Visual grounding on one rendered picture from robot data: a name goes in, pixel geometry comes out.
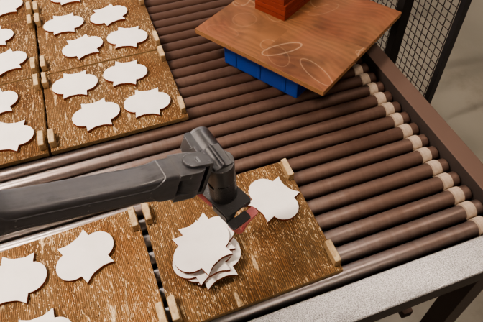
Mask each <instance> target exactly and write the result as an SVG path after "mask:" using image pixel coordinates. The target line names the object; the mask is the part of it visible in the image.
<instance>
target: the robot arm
mask: <svg viewBox="0 0 483 322"><path fill-rule="evenodd" d="M180 150H181V153H177V154H173V155H167V157H166V158H163V159H158V160H153V161H151V162H149V163H147V164H144V165H140V166H136V167H131V168H127V169H123V170H115V171H111V172H103V173H99V174H94V175H87V176H82V177H78V178H70V179H66V180H59V181H54V182H49V183H42V184H37V185H30V186H26V187H21V188H12V189H5V190H0V237H1V236H5V235H7V234H11V233H14V232H17V231H21V230H25V229H30V228H34V227H37V226H43V225H46V224H52V223H55V222H59V221H65V220H68V219H74V218H78V217H81V216H87V215H91V214H94V213H100V212H104V211H109V210H113V209H116V208H122V207H125V206H131V205H135V204H139V203H147V202H155V201H157V202H163V201H168V200H172V202H173V203H174V202H178V201H184V200H187V199H190V198H194V197H195V196H196V195H197V196H198V197H199V198H201V199H202V200H203V201H204V202H206V203H207V204H208V205H209V206H210V207H213V210H214V211H215V212H216V213H217V214H218V215H219V216H220V217H221V218H222V219H223V221H224V222H225V223H226V224H227V225H228V227H229V228H230V229H231V230H232V231H233V232H236V233H237V234H238V235H240V234H241V233H242V232H244V230H245V228H246V227H247V225H248V223H249V222H250V221H251V220H252V219H253V218H254V217H255V216H256V215H257V214H258V211H257V209H256V208H254V207H253V206H252V207H251V208H249V209H248V210H246V211H243V212H241V213H240V214H239V215H238V216H236V217H234V216H235V215H236V212H237V211H239V210H240V209H242V208H243V207H245V208H246V207H247V206H248V205H249V204H250V203H251V198H250V197H249V196H248V195H247V194H246V193H245V192H244V191H242V190H241V189H240V188H239V187H238V186H237V185H236V170H235V162H234V157H233V155H232V154H231V153H230V152H227V151H224V150H223V148H222V146H221V145H220V144H219V142H218V141H217V140H216V138H215V137H214V136H213V135H212V133H211V132H210V131H209V129H208V128H206V127H204V126H200V127H197V128H195V129H193V130H192V131H191V132H187V133H184V136H183V140H182V143H181V146H180ZM240 227H241V228H240Z"/></svg>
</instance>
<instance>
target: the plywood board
mask: <svg viewBox="0 0 483 322"><path fill-rule="evenodd" d="M401 14H402V12H401V11H397V10H395V9H391V8H389V7H387V6H384V5H381V4H378V3H376V2H374V1H370V0H310V1H309V2H308V3H306V4H305V5H304V6H302V7H301V8H300V9H299V10H297V11H296V12H295V13H294V14H293V15H292V16H290V17H289V18H288V19H286V20H285V21H282V20H281V19H278V18H276V17H274V16H271V15H269V14H267V13H264V12H263V11H260V10H258V9H255V0H235V1H233V2H231V3H230V4H229V5H228V6H226V7H225V8H223V9H222V10H221V11H219V12H218V13H216V14H214V15H213V16H212V17H211V18H209V19H208V20H206V21H205V22H204V23H202V24H201V25H199V26H198V27H196V28H195V33H196V34H198V35H200V36H202V37H205V38H206V39H208V40H210V41H212V42H215V43H216V44H218V45H220V46H222V47H225V48H226V49H228V50H230V51H232V52H235V53H236V54H239V55H241V56H243V57H245V58H247V59H249V60H251V61H253V62H255V63H257V64H259V65H261V66H263V67H265V68H267V69H269V70H271V71H273V72H275V73H277V74H279V75H281V76H283V77H285V78H287V79H289V80H291V81H293V82H295V83H297V84H299V85H301V86H303V87H305V88H307V89H309V90H311V91H313V92H315V93H317V94H319V95H321V96H324V95H325V94H326V93H327V92H328V91H329V90H330V89H331V87H332V86H333V85H334V84H335V83H336V82H337V81H338V80H339V79H340V78H341V77H342V76H343V75H344V74H345V73H346V72H347V71H348V70H349V69H350V68H351V67H352V66H353V65H354V64H355V63H356V62H357V61H358V60H359V58H360V57H361V56H362V55H363V54H364V53H365V52H366V51H368V49H369V48H370V47H371V46H373V44H374V43H375V42H376V41H377V40H378V39H379V38H380V37H381V36H382V35H383V34H384V33H385V32H386V31H387V30H388V29H389V28H390V27H391V26H392V25H393V24H394V23H395V22H396V21H397V20H398V19H399V18H400V17H401Z"/></svg>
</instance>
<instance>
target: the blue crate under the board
mask: <svg viewBox="0 0 483 322"><path fill-rule="evenodd" d="M224 53H225V62H226V63H228V64H230V65H232V66H234V67H235V68H238V69H240V70H242V71H243V72H245V73H247V74H249V75H251V76H253V77H255V78H257V79H259V80H261V81H263V82H265V83H267V84H269V85H271V86H272V87H274V88H276V89H278V90H280V91H282V92H284V93H286V94H288V95H290V96H292V97H294V98H297V97H299V95H300V94H301V93H302V92H304V90H305V89H307V88H305V87H303V86H301V85H299V84H297V83H295V82H293V81H291V80H289V79H287V78H285V77H283V76H281V75H279V74H277V73H275V72H273V71H271V70H269V69H267V68H265V67H263V66H261V65H259V64H257V63H255V62H253V61H251V60H249V59H247V58H245V57H243V56H241V55H239V54H236V53H235V52H232V51H230V50H228V49H226V48H224Z"/></svg>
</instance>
